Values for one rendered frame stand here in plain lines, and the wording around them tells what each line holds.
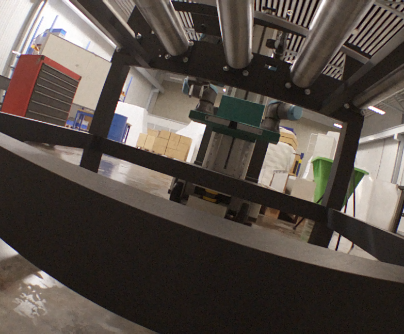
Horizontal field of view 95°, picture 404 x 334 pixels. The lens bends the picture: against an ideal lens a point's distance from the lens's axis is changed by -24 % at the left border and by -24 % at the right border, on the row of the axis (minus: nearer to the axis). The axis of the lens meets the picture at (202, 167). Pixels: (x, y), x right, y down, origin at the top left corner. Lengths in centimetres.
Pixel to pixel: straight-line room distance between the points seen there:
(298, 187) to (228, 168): 108
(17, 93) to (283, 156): 399
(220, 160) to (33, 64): 217
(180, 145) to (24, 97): 725
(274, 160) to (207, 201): 283
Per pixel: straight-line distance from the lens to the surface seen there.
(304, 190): 277
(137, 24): 145
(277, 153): 429
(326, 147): 470
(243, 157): 185
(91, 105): 581
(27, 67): 293
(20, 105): 282
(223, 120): 170
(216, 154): 191
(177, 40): 107
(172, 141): 931
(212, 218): 17
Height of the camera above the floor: 37
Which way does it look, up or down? 2 degrees down
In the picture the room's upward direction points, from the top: 17 degrees clockwise
